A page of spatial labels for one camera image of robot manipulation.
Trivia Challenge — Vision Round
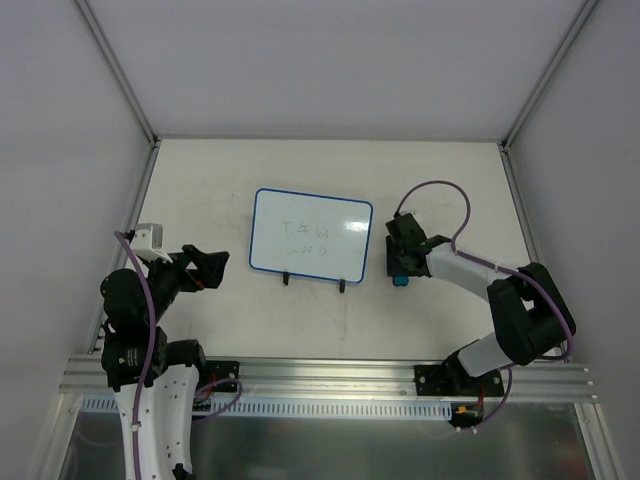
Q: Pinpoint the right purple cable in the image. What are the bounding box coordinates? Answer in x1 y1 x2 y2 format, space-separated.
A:
397 179 576 364

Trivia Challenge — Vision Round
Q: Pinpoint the blue-framed whiteboard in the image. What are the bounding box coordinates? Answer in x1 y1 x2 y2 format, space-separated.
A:
248 188 374 284

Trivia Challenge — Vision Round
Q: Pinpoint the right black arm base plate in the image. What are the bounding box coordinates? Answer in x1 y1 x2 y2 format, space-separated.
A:
413 364 505 398

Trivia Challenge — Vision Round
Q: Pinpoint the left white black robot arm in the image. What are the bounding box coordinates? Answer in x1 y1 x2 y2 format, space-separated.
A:
100 245 229 479

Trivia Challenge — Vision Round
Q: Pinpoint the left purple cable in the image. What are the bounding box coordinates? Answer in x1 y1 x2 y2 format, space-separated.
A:
113 230 244 480

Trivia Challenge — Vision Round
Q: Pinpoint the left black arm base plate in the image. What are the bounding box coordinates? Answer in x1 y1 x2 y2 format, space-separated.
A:
198 360 240 397

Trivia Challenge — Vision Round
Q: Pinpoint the white slotted cable duct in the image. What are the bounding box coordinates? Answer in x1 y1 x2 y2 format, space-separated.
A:
79 397 454 419

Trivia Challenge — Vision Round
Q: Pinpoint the aluminium mounting rail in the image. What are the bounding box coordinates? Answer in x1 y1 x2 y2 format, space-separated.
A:
58 353 599 404

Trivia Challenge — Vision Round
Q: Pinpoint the blue whiteboard eraser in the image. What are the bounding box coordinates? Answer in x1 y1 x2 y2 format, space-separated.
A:
392 275 409 287

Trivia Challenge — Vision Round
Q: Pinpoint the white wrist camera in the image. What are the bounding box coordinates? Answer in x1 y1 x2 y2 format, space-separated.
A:
129 223 173 263
393 210 417 219

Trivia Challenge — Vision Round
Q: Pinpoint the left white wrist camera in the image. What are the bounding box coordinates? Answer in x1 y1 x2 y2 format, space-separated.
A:
129 223 173 263

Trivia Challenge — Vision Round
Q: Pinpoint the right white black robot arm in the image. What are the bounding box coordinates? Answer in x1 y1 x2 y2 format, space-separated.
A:
386 213 576 397

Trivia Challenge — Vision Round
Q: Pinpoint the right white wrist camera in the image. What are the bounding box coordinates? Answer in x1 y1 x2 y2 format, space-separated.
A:
393 210 417 219

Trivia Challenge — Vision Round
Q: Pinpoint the purple cable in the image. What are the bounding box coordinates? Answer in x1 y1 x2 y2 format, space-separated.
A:
113 230 244 480
397 179 576 364

